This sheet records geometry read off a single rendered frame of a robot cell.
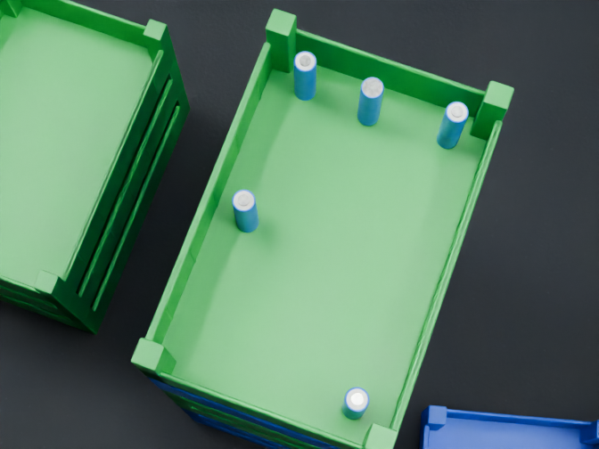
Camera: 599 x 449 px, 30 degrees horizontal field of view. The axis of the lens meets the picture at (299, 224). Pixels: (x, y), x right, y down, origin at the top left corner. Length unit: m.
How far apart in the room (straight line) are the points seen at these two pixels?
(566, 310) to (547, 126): 0.23
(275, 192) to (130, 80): 0.35
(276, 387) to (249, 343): 0.04
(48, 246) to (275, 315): 0.36
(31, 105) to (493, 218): 0.55
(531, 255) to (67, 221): 0.54
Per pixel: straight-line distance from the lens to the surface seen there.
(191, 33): 1.43
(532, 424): 1.31
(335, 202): 0.92
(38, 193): 1.21
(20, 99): 1.25
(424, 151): 0.94
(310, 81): 0.91
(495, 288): 1.34
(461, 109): 0.89
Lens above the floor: 1.29
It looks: 75 degrees down
